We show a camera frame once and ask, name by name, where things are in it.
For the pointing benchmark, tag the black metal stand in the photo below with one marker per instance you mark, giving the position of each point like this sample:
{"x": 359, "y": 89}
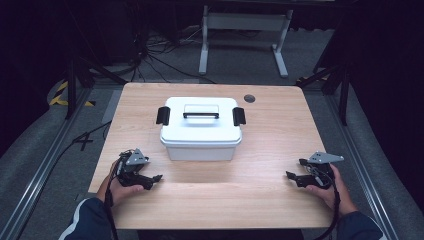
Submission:
{"x": 343, "y": 93}
{"x": 71, "y": 90}

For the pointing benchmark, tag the white plastic storage box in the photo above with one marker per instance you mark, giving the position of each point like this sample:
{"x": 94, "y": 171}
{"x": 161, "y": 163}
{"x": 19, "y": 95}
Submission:
{"x": 200, "y": 153}

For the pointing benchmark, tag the person's left hand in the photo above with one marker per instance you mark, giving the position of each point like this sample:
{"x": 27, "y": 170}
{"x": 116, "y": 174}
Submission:
{"x": 116, "y": 193}

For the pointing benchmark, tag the white storage box lid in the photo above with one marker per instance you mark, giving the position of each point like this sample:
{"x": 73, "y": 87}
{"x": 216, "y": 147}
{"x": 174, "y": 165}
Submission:
{"x": 200, "y": 130}

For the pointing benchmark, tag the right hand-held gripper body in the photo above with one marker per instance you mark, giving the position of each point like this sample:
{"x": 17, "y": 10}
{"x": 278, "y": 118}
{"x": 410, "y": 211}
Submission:
{"x": 320, "y": 173}

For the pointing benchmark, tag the grey round table grommet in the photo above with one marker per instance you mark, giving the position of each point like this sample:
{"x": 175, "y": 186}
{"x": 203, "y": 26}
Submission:
{"x": 249, "y": 98}

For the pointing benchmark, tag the person's right hand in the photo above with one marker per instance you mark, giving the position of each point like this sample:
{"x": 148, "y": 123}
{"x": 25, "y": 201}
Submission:
{"x": 340, "y": 198}

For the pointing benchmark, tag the white metal desk frame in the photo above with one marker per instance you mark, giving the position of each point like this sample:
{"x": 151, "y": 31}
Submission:
{"x": 245, "y": 21}

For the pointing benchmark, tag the aluminium floor rail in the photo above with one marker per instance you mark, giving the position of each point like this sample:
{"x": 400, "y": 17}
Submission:
{"x": 363, "y": 166}
{"x": 43, "y": 170}

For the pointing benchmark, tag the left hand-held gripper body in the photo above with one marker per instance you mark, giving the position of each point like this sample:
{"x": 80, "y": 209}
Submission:
{"x": 130, "y": 171}

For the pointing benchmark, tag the black box latch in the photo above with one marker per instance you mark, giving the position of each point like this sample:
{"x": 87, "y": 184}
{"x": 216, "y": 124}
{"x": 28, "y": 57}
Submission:
{"x": 163, "y": 116}
{"x": 239, "y": 116}

